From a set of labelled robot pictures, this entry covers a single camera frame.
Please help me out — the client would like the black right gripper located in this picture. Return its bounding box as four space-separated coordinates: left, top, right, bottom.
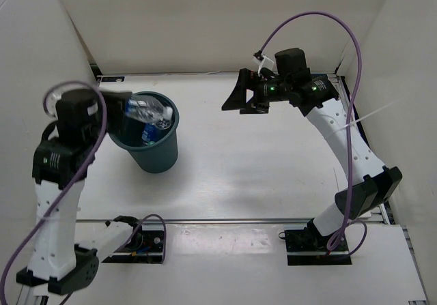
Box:
222 69 292 115

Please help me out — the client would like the clear bottle blue label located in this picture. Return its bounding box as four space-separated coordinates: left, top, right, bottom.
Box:
125 95 173 124

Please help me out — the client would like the blue label water bottle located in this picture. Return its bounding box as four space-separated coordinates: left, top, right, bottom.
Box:
141 124 164 145

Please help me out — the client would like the clear bottle without label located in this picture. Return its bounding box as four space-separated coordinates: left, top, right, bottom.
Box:
154 119 172 130

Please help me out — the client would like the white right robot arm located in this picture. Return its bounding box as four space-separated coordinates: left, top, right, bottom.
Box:
222 48 402 250

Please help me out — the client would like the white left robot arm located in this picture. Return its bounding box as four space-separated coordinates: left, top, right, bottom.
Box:
16 89 143 295

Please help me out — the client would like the dark teal plastic bin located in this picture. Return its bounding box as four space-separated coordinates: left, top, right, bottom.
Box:
109 91 180 173

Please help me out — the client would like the white zip tie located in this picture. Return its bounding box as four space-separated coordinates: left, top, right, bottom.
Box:
324 100 400 141

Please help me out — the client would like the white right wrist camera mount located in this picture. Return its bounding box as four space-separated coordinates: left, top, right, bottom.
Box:
253 50 275 79

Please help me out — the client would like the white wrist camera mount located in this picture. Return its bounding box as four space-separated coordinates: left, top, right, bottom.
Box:
253 50 275 79
42 89 64 119

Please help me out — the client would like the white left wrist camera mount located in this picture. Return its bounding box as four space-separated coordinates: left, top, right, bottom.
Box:
42 89 64 119

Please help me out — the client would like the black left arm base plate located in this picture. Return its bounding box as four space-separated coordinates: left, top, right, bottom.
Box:
103 222 166 264

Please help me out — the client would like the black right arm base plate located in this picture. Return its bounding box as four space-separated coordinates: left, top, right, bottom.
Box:
278 228 352 266

